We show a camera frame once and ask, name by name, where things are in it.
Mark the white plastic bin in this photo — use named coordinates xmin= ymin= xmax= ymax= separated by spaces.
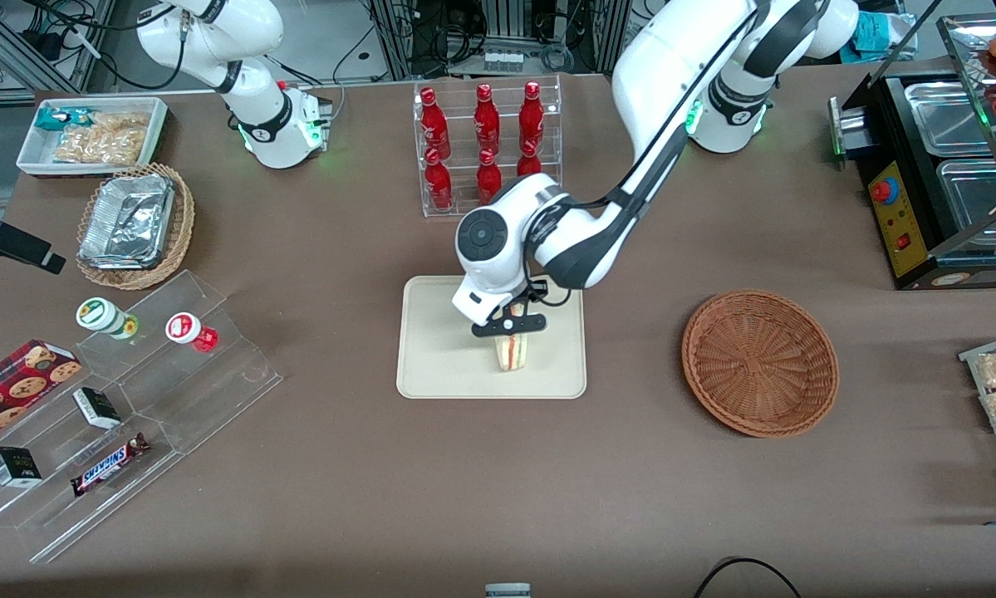
xmin=16 ymin=96 xmax=170 ymax=179

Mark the clear acrylic step stand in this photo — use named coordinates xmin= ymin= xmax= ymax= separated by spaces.
xmin=76 ymin=268 xmax=285 ymax=456
xmin=0 ymin=385 xmax=185 ymax=565

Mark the beige plastic tray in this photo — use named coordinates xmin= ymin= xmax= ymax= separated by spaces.
xmin=396 ymin=275 xmax=588 ymax=400

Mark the aluminium foil tray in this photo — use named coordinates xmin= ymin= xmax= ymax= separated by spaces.
xmin=77 ymin=172 xmax=176 ymax=271

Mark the round brown wicker basket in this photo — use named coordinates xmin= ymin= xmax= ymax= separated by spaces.
xmin=681 ymin=288 xmax=841 ymax=439

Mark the aluminium frame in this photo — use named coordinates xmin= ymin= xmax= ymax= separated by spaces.
xmin=0 ymin=0 xmax=117 ymax=105

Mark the green-lidded drink cup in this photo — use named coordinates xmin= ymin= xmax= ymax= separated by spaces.
xmin=76 ymin=297 xmax=140 ymax=341

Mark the clear acrylic bottle rack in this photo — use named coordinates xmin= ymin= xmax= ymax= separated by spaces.
xmin=414 ymin=75 xmax=563 ymax=219

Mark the clear bag of crackers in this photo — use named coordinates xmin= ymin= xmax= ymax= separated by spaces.
xmin=52 ymin=111 xmax=152 ymax=166

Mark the black clamp mount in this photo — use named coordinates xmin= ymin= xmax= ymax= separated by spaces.
xmin=0 ymin=212 xmax=67 ymax=276

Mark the Snickers chocolate bar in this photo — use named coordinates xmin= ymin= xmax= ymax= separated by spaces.
xmin=69 ymin=432 xmax=152 ymax=498

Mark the black food warmer cabinet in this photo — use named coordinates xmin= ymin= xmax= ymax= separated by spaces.
xmin=828 ymin=12 xmax=996 ymax=292

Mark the steel food pan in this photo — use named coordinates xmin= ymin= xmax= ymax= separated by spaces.
xmin=935 ymin=158 xmax=996 ymax=251
xmin=904 ymin=80 xmax=996 ymax=158

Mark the teal snack packet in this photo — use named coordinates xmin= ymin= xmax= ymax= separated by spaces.
xmin=34 ymin=106 xmax=101 ymax=133

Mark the black cable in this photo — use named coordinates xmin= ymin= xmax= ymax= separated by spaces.
xmin=694 ymin=556 xmax=802 ymax=598

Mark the triangle sandwich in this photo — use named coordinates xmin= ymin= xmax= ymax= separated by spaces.
xmin=491 ymin=332 xmax=533 ymax=376

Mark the red-lidded drink cup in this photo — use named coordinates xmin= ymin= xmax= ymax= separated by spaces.
xmin=165 ymin=311 xmax=220 ymax=354

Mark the small black box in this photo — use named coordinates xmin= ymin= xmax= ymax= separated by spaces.
xmin=0 ymin=445 xmax=44 ymax=488
xmin=71 ymin=386 xmax=123 ymax=431

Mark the oval tan wicker basket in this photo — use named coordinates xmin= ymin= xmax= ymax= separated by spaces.
xmin=75 ymin=162 xmax=196 ymax=292

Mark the wire rack tray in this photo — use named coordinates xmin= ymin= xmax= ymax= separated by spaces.
xmin=958 ymin=331 xmax=996 ymax=527

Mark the red cookie box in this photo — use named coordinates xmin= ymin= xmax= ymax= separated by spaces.
xmin=0 ymin=339 xmax=84 ymax=456

